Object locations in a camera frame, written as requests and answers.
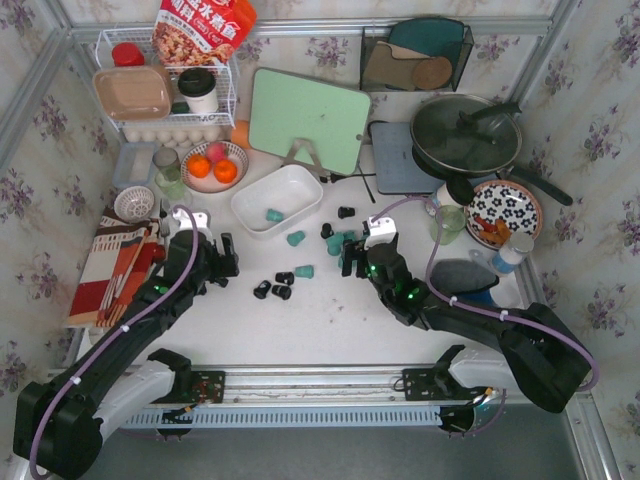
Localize left orange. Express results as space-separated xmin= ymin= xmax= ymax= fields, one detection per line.
xmin=186 ymin=154 xmax=211 ymax=178

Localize white storage basket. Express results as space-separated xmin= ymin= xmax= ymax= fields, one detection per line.
xmin=231 ymin=165 xmax=324 ymax=240

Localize white round strainer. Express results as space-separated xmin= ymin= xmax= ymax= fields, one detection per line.
xmin=114 ymin=186 xmax=155 ymax=222

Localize grey glass tumbler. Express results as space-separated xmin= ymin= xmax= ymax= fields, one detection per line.
xmin=152 ymin=147 xmax=181 ymax=182

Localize grey induction cooker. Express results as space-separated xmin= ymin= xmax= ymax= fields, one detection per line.
xmin=369 ymin=121 xmax=444 ymax=195

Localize right orange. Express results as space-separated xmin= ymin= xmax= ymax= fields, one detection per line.
xmin=213 ymin=159 xmax=238 ymax=184

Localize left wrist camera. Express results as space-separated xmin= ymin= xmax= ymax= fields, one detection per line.
xmin=171 ymin=205 xmax=213 ymax=241

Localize grey blue oven mitt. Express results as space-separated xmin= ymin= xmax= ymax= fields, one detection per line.
xmin=429 ymin=259 xmax=499 ymax=306

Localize orange sponge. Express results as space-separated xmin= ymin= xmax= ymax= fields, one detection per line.
xmin=231 ymin=120 xmax=251 ymax=149

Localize silver fork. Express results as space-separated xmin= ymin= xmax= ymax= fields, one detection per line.
xmin=159 ymin=198 xmax=170 ymax=240

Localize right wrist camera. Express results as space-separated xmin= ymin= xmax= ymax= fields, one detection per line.
xmin=364 ymin=216 xmax=397 ymax=250

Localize orange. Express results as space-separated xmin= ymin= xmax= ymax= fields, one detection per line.
xmin=186 ymin=154 xmax=211 ymax=178
xmin=213 ymin=159 xmax=238 ymax=184

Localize fruit bowl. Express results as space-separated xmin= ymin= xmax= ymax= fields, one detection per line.
xmin=181 ymin=141 xmax=249 ymax=194

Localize green glass tumbler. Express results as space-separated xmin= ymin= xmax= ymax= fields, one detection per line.
xmin=154 ymin=172 xmax=186 ymax=201

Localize green glass cup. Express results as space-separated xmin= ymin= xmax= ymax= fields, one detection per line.
xmin=430 ymin=205 xmax=467 ymax=245

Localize green cutting board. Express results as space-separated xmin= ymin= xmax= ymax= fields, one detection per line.
xmin=249 ymin=68 xmax=371 ymax=175

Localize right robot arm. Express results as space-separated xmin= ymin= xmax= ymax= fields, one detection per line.
xmin=341 ymin=234 xmax=596 ymax=413

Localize red striped towel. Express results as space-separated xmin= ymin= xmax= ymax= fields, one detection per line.
xmin=65 ymin=208 xmax=160 ymax=328

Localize black capsule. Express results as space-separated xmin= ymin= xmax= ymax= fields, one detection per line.
xmin=253 ymin=280 xmax=272 ymax=300
xmin=337 ymin=206 xmax=356 ymax=219
xmin=275 ymin=272 xmax=295 ymax=286
xmin=320 ymin=223 xmax=334 ymax=240
xmin=271 ymin=284 xmax=292 ymax=301

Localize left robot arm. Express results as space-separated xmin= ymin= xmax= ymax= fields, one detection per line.
xmin=13 ymin=230 xmax=239 ymax=479

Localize pink peach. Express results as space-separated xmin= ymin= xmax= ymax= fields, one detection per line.
xmin=205 ymin=142 xmax=228 ymax=164

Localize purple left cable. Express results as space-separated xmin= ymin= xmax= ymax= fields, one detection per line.
xmin=28 ymin=204 xmax=200 ymax=476

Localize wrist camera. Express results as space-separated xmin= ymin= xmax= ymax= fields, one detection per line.
xmin=171 ymin=205 xmax=213 ymax=241
xmin=364 ymin=216 xmax=397 ymax=250

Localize egg tray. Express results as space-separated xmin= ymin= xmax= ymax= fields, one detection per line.
xmin=122 ymin=126 xmax=231 ymax=148

